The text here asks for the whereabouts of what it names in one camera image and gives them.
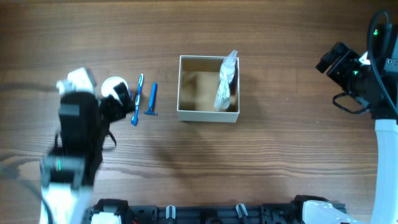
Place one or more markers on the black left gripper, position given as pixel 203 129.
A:
pixel 110 103

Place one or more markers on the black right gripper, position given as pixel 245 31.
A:
pixel 346 58

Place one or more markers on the white tube with gold cap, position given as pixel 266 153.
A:
pixel 223 96

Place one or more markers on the blue spray bottle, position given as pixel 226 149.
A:
pixel 228 67

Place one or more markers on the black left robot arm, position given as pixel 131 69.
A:
pixel 68 171

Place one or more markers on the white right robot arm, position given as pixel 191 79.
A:
pixel 371 80

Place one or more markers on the white round jar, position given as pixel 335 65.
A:
pixel 108 85

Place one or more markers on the blue toothbrush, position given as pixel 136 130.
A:
pixel 137 99

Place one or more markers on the blue razor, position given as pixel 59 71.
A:
pixel 151 106

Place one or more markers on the white cardboard box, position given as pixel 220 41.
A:
pixel 198 82

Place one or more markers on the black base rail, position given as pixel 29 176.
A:
pixel 269 213

